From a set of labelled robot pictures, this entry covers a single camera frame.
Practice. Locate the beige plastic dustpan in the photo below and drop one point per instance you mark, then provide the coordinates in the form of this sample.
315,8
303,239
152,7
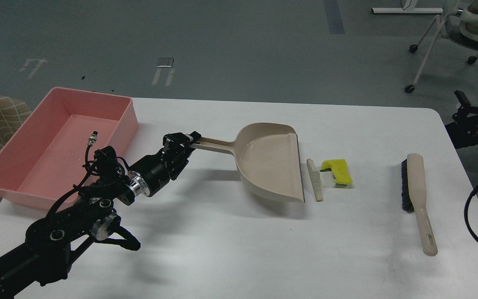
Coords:
267,158

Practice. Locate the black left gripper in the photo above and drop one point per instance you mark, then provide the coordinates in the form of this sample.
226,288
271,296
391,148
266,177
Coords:
153,172

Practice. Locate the grey floor outlet plate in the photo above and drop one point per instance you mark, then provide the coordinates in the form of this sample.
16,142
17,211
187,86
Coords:
165,62

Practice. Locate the beige hand brush black bristles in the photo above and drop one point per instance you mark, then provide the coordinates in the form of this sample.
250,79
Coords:
414,200

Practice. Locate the pink plastic bin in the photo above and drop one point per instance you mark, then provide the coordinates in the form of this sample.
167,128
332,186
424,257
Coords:
45,157

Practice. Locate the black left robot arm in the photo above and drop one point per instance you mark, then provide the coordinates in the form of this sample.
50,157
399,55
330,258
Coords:
86,214

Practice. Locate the beige white scrap strip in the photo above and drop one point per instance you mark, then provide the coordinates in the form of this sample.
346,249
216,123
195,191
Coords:
315,180

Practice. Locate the yellow green sponge piece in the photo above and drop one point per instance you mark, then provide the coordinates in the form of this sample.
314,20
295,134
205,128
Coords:
339,169

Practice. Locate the beige chair on casters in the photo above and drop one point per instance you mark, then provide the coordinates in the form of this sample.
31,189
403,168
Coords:
457,23

